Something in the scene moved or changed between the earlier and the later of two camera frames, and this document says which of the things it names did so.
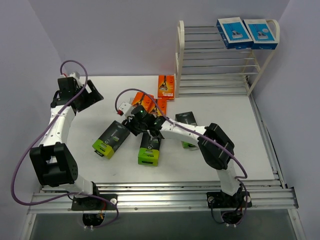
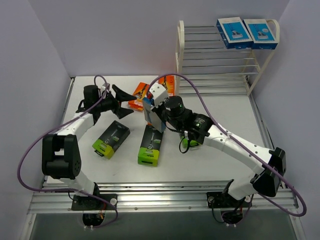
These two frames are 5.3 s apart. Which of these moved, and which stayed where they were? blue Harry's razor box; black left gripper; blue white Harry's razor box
Moved: black left gripper
Stayed: blue white Harry's razor box; blue Harry's razor box
